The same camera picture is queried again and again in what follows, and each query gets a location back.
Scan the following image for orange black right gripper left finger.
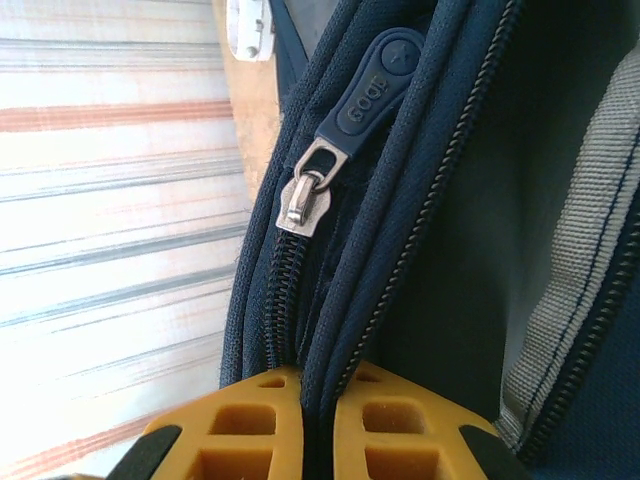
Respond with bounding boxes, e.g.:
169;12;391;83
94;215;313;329
107;367;304;480

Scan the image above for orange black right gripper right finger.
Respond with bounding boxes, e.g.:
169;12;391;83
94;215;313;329
332;362;532;480

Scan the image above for navy blue backpack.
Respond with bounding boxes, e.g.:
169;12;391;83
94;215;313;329
214;0;640;480

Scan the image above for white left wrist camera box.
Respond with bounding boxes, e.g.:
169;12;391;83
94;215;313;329
225;0;277;64

